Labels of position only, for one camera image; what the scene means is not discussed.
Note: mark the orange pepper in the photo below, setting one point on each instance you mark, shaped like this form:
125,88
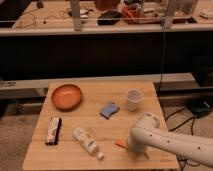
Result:
124,145

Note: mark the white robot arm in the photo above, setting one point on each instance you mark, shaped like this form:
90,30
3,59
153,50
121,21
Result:
146,132

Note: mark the blue sponge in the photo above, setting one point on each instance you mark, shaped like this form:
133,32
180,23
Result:
108,110

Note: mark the clear plastic cup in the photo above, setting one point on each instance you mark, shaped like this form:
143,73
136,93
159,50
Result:
133,99

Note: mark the orange wooden bowl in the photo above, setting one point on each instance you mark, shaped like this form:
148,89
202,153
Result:
66,97

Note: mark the white plastic bottle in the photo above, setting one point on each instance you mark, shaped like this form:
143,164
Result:
88,142

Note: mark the black bag on bench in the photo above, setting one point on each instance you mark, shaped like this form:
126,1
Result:
109,18

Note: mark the orange tool on bench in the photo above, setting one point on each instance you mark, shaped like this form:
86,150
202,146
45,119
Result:
129,15

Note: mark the black power adapter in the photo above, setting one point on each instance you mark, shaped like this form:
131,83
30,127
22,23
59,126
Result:
199,108

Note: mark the grey metal post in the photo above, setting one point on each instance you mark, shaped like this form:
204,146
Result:
75,8
169,15

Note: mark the grey metal post right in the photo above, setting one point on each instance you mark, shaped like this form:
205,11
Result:
169,15

